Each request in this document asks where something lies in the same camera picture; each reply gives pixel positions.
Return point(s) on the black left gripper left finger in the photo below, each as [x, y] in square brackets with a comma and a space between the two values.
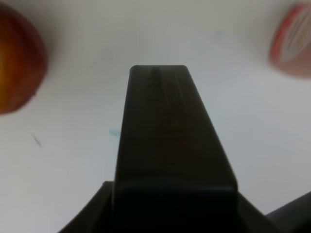
[172, 174]

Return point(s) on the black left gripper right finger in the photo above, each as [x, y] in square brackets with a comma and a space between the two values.
[294, 217]

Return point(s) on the orange tangerine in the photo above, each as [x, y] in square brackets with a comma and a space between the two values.
[290, 50]

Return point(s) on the red yellow apple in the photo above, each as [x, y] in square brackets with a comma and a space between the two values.
[23, 60]

